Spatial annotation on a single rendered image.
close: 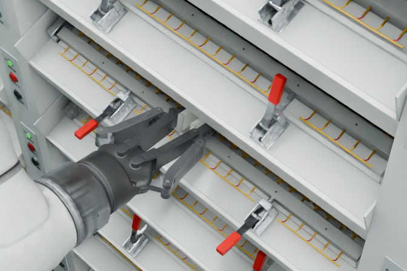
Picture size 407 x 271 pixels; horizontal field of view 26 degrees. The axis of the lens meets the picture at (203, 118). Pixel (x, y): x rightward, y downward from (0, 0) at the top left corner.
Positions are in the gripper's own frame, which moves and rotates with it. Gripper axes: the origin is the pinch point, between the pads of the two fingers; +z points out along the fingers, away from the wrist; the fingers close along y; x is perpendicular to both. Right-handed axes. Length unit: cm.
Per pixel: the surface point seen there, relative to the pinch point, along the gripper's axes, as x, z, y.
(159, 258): -44.3, 6.8, -8.4
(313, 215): -3.7, 0.7, 19.2
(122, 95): -4.7, -1.4, -13.2
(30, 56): -8.0, -3.2, -31.0
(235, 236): -6.8, -7.2, 13.3
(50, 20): -3.0, 0.6, -31.0
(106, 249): -62, 12, -26
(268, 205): -4.8, -1.6, 13.8
